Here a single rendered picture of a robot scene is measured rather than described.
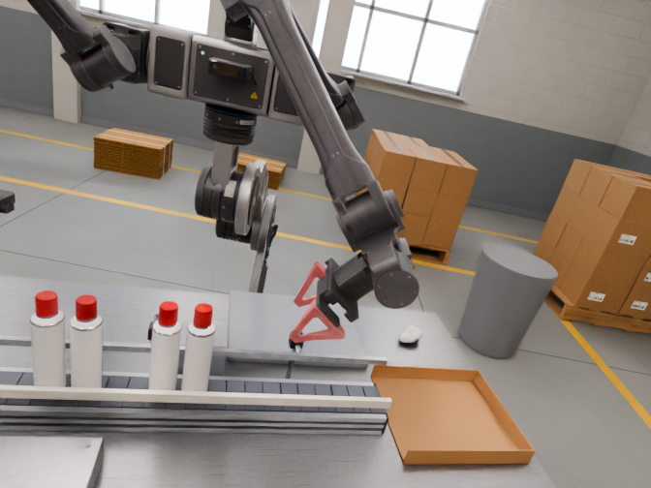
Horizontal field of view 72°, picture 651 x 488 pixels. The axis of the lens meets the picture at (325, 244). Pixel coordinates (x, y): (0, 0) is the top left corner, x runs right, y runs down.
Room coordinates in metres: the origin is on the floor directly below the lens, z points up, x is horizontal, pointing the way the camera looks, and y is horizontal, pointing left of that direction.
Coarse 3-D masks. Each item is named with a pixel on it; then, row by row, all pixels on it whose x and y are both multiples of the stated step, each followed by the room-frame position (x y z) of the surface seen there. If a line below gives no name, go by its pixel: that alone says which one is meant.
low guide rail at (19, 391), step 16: (0, 384) 0.58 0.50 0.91; (96, 400) 0.61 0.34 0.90; (112, 400) 0.61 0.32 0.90; (128, 400) 0.62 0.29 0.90; (144, 400) 0.63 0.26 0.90; (160, 400) 0.64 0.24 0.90; (176, 400) 0.64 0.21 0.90; (192, 400) 0.65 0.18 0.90; (208, 400) 0.66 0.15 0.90; (224, 400) 0.67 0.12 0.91; (240, 400) 0.68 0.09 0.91; (256, 400) 0.68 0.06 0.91; (272, 400) 0.69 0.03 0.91; (288, 400) 0.70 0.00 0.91; (304, 400) 0.71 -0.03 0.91; (320, 400) 0.72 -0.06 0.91; (336, 400) 0.73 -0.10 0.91; (352, 400) 0.74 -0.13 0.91; (368, 400) 0.75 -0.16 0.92; (384, 400) 0.76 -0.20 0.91
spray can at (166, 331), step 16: (160, 304) 0.68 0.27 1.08; (176, 304) 0.69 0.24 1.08; (160, 320) 0.66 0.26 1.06; (176, 320) 0.68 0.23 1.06; (160, 336) 0.65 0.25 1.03; (176, 336) 0.67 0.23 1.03; (160, 352) 0.65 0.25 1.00; (176, 352) 0.67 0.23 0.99; (160, 368) 0.65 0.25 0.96; (176, 368) 0.67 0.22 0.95; (160, 384) 0.65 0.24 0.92
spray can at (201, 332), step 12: (204, 312) 0.68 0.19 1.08; (192, 324) 0.69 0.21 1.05; (204, 324) 0.68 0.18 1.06; (192, 336) 0.67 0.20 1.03; (204, 336) 0.67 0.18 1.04; (192, 348) 0.67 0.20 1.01; (204, 348) 0.68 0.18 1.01; (192, 360) 0.67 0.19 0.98; (204, 360) 0.68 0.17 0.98; (192, 372) 0.67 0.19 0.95; (204, 372) 0.68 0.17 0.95; (192, 384) 0.67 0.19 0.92; (204, 384) 0.68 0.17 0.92
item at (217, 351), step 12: (0, 336) 0.64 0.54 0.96; (12, 336) 0.65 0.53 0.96; (108, 348) 0.68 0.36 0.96; (120, 348) 0.69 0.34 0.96; (132, 348) 0.69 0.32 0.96; (144, 348) 0.70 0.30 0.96; (180, 348) 0.72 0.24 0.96; (216, 348) 0.74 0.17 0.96; (300, 360) 0.78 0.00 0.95; (312, 360) 0.79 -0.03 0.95; (324, 360) 0.80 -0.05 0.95; (336, 360) 0.80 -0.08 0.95; (348, 360) 0.81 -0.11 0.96; (360, 360) 0.82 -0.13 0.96; (372, 360) 0.82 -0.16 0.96; (384, 360) 0.83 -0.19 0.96
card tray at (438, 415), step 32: (384, 384) 0.91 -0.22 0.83; (416, 384) 0.94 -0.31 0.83; (448, 384) 0.97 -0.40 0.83; (480, 384) 0.98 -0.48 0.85; (416, 416) 0.82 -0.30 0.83; (448, 416) 0.85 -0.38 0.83; (480, 416) 0.87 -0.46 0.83; (416, 448) 0.73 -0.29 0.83; (448, 448) 0.75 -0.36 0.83; (480, 448) 0.77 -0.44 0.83; (512, 448) 0.79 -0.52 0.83
